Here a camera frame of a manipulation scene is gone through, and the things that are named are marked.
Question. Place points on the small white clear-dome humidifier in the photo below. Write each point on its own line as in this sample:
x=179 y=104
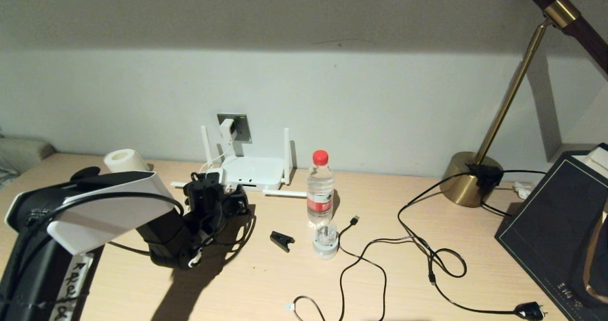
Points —
x=326 y=247

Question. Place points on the brass desk lamp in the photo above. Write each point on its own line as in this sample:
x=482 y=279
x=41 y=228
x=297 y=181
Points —
x=463 y=183

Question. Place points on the white wifi router with antennas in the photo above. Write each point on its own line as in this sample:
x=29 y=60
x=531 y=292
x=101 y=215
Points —
x=256 y=169

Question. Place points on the dark blue gift bag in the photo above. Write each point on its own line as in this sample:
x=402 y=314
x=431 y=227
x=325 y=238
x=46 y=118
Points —
x=551 y=235

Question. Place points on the clear water bottle red cap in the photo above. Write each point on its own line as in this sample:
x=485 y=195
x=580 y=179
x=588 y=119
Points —
x=320 y=202

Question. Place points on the white box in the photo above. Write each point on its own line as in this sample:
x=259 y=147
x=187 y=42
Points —
x=597 y=162

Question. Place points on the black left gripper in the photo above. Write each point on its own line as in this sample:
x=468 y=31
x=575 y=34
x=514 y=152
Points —
x=221 y=208

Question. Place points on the small white crumpled item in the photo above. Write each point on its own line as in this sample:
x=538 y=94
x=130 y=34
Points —
x=522 y=190

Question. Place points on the black block on lamp base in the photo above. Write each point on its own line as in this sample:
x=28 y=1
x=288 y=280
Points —
x=487 y=174

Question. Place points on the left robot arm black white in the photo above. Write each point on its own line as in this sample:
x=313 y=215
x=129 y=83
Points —
x=109 y=212

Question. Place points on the patterned fabric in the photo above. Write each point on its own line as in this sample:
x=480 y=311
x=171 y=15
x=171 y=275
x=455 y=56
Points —
x=5 y=174

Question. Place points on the white toilet paper roll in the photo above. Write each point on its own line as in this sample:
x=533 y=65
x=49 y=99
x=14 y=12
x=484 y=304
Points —
x=124 y=158

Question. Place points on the grey wall power socket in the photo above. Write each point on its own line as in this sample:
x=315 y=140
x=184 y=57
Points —
x=243 y=125

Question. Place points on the white handwritten label tape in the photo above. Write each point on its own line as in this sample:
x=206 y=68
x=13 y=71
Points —
x=71 y=287

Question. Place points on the small black plastic clip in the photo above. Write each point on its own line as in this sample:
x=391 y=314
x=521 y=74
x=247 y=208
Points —
x=281 y=239

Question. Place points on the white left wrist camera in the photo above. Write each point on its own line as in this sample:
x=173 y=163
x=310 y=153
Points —
x=213 y=174

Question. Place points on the grey cushion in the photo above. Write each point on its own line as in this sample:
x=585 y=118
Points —
x=23 y=150

